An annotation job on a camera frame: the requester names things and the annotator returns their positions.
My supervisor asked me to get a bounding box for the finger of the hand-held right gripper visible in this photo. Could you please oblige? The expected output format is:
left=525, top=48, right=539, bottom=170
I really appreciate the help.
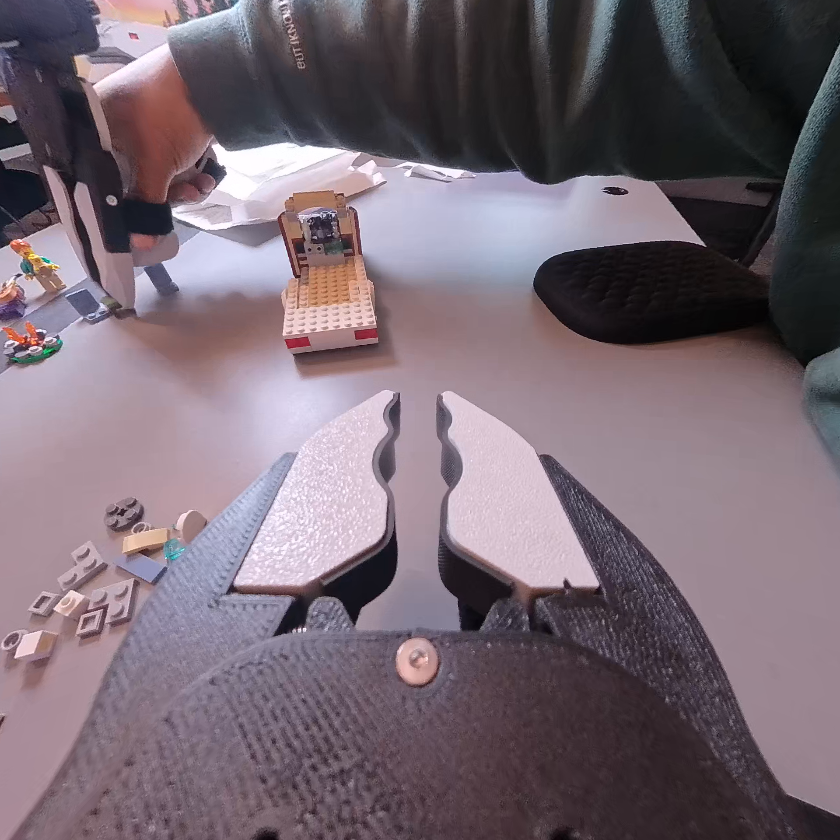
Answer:
left=41, top=166, right=101, bottom=284
left=71, top=185, right=138, bottom=317

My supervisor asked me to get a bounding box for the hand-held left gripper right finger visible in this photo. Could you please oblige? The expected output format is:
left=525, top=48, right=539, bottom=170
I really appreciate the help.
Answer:
left=435, top=390, right=602, bottom=627

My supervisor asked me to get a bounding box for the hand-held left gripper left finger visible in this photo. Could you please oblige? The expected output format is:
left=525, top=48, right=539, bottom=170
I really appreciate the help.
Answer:
left=231, top=389, right=401, bottom=621

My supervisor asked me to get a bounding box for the white paper bag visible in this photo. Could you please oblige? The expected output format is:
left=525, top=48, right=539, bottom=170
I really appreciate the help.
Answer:
left=171, top=141, right=388, bottom=231

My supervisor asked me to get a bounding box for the grey desk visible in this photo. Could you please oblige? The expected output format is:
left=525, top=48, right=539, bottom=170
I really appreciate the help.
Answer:
left=0, top=154, right=840, bottom=840

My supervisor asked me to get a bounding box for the person's right hand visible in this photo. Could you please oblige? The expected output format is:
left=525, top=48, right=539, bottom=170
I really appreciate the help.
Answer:
left=92, top=41, right=227, bottom=206

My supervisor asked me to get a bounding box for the toy minifigure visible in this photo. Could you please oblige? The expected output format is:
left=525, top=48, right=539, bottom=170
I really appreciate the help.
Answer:
left=9, top=239, right=67, bottom=294

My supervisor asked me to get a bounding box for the toy campfire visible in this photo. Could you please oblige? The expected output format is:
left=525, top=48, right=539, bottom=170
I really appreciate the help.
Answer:
left=2, top=320, right=64, bottom=365

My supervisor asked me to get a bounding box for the pile of small toy bricks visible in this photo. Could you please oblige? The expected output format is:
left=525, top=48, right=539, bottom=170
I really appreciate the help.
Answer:
left=0, top=495, right=210, bottom=665

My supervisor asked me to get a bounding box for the white and red toy vehicle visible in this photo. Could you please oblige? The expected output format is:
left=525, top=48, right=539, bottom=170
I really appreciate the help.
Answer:
left=277, top=189, right=382, bottom=355

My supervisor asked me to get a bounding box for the black wrist rest pad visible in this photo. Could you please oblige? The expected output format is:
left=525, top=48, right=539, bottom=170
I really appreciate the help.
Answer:
left=533, top=239, right=770, bottom=347

